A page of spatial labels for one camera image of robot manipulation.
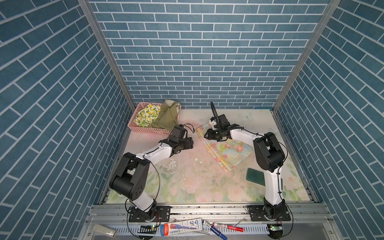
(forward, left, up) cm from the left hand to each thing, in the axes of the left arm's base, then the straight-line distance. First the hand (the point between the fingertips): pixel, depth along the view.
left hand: (189, 142), depth 93 cm
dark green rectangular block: (-21, -38, -4) cm, 43 cm away
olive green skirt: (+20, +16, +1) cm, 26 cm away
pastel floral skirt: (-4, -26, -6) cm, 27 cm away
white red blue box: (-44, +7, -6) cm, 45 cm away
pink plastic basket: (+25, +27, -5) cm, 37 cm away
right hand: (+7, -10, -2) cm, 12 cm away
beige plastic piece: (-44, +38, -5) cm, 58 cm away
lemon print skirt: (+27, +36, -3) cm, 45 cm away
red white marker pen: (-44, -19, -5) cm, 48 cm away
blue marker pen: (-43, -9, -5) cm, 44 cm away
